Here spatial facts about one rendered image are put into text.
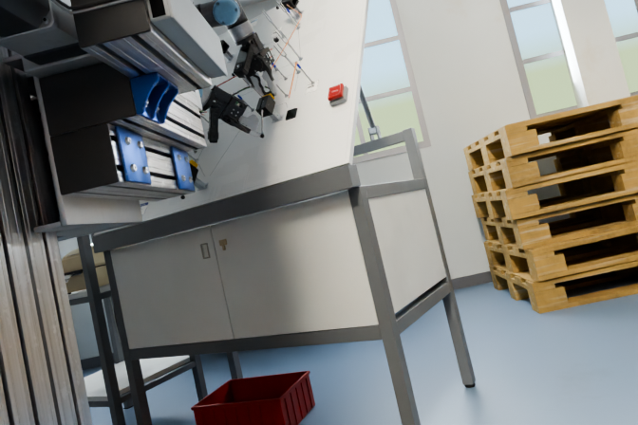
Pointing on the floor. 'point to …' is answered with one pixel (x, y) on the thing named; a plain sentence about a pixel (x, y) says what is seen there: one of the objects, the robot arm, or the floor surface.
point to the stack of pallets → (489, 144)
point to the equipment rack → (97, 393)
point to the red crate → (258, 401)
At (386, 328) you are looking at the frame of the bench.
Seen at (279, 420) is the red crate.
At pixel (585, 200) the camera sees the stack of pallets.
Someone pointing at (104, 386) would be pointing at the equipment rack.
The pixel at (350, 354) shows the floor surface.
